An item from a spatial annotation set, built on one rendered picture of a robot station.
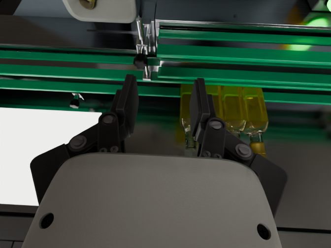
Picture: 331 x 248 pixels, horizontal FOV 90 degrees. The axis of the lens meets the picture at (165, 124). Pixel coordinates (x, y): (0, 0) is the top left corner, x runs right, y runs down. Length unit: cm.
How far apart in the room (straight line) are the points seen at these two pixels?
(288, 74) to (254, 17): 18
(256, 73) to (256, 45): 8
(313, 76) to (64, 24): 73
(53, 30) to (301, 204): 93
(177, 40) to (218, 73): 14
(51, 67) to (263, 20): 57
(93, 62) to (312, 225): 81
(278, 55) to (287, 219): 48
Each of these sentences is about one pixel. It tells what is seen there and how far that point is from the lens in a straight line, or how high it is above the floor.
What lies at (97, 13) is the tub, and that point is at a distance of 55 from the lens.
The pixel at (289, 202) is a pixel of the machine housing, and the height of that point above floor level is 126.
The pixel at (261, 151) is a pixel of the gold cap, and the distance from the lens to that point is 48.
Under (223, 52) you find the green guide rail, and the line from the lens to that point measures 43.
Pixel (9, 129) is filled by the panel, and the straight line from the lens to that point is 79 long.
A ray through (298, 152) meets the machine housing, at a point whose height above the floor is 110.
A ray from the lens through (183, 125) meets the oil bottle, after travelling 44.
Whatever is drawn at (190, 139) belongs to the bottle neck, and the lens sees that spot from 43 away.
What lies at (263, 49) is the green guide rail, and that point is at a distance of 47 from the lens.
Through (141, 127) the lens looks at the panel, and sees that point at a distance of 58.
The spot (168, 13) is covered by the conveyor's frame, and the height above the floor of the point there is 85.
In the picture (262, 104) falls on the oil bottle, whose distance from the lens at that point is 52.
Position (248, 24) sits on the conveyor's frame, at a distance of 49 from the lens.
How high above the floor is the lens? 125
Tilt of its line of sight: 22 degrees down
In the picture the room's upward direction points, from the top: 177 degrees counter-clockwise
